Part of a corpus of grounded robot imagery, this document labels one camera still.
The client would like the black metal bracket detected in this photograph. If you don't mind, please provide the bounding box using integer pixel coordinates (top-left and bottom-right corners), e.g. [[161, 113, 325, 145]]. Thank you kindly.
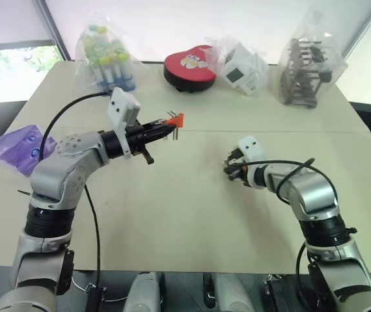
[[262, 274, 282, 312]]

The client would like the orange hex key holder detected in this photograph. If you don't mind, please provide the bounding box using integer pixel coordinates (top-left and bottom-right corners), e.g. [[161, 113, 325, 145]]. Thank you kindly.
[[167, 113, 186, 129]]

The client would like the dark brown slotted rack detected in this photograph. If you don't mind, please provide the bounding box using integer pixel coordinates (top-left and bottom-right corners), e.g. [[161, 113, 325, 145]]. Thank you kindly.
[[279, 37, 333, 109]]

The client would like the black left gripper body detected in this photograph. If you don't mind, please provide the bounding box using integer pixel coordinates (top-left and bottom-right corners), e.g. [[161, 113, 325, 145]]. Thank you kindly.
[[125, 119, 156, 166]]

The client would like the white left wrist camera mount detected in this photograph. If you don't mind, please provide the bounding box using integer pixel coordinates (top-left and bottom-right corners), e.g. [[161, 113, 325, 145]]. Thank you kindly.
[[106, 86, 142, 160]]

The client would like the white boxy device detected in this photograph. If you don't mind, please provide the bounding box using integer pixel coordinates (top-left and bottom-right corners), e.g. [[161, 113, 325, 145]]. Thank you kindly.
[[221, 44, 265, 97]]

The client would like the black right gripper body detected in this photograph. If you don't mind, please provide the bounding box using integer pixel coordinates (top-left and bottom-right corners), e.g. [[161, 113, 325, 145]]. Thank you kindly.
[[224, 146, 251, 188]]

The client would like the black cable clamp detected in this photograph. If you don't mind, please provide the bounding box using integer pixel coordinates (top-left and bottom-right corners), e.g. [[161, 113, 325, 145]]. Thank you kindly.
[[86, 282, 107, 312]]

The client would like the tall clear plastic bag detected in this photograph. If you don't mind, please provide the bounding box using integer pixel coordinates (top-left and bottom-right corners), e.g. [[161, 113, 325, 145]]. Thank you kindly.
[[275, 11, 349, 110]]

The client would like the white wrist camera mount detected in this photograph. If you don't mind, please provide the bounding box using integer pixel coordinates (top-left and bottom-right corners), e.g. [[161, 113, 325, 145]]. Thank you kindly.
[[106, 86, 142, 160], [237, 136, 269, 189]]

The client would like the clear crumpled plastic bag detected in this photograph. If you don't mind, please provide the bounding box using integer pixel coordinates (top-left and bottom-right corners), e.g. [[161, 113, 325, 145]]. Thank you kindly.
[[204, 34, 270, 98]]

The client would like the dark window frame post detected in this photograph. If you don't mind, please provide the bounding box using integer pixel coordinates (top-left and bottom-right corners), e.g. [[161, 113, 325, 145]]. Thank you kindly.
[[32, 0, 73, 62]]

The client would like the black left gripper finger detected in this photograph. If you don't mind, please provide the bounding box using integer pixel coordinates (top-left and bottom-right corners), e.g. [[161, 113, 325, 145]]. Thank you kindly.
[[143, 120, 174, 131], [143, 129, 175, 142]]

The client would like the purple plastic bag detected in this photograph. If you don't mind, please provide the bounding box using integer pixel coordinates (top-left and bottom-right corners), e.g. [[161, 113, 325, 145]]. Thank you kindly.
[[0, 125, 58, 178]]

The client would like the clear bag of capped tubes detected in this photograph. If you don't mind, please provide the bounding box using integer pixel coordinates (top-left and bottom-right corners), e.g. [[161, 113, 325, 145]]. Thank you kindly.
[[74, 12, 138, 96]]

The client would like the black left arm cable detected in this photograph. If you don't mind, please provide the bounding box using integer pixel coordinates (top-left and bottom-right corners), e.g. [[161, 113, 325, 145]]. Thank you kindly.
[[39, 91, 113, 293]]

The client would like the red heart-shaped box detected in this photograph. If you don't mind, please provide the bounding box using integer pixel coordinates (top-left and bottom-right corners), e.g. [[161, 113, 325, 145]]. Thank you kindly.
[[163, 44, 218, 95]]

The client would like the grey rounded shape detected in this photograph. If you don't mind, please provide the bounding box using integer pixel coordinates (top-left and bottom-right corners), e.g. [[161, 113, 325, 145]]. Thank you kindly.
[[125, 272, 162, 312], [211, 272, 255, 312]]

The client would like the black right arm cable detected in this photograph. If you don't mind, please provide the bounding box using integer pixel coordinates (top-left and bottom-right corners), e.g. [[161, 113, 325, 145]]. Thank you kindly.
[[276, 157, 339, 306]]

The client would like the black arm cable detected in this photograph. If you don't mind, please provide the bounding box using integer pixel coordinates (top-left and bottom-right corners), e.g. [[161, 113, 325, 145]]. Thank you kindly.
[[276, 157, 339, 306], [39, 91, 113, 293]]

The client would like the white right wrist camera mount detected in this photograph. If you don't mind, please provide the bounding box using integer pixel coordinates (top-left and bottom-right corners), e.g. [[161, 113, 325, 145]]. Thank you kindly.
[[237, 136, 269, 189]]

